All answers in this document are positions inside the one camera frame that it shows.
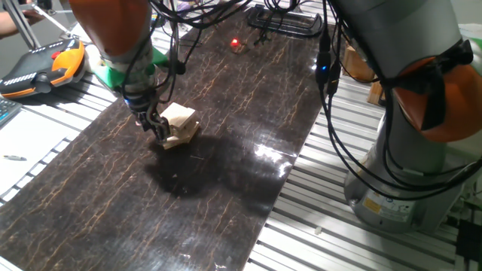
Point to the upright aluminium post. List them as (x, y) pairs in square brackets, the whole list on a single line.
[(20, 26)]

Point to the wooden Jenga block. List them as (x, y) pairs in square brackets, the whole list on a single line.
[(180, 142)]

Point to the black C-clamp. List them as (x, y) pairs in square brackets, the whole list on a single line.
[(297, 28)]

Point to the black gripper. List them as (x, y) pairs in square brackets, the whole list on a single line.
[(142, 99)]

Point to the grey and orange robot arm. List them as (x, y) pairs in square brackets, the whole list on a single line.
[(414, 169)]

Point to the black computer keyboard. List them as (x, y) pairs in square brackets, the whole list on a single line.
[(7, 111)]

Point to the dark pen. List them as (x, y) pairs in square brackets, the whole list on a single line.
[(14, 157)]

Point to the orange and black teach pendant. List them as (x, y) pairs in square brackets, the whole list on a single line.
[(41, 71)]

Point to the wooden Jenga tower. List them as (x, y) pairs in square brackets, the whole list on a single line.
[(182, 118)]

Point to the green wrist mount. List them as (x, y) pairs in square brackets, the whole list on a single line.
[(113, 77)]

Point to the wooden object behind robot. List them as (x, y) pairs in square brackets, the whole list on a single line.
[(357, 66)]

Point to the white paper sheet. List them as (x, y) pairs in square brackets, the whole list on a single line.
[(26, 147)]

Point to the small white scrap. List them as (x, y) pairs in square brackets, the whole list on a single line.
[(318, 229)]

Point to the black box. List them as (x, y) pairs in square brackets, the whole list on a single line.
[(470, 241)]

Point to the dark marble pattern mat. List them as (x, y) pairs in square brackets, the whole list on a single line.
[(150, 211)]

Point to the person's hand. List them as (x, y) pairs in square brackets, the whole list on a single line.
[(34, 17)]

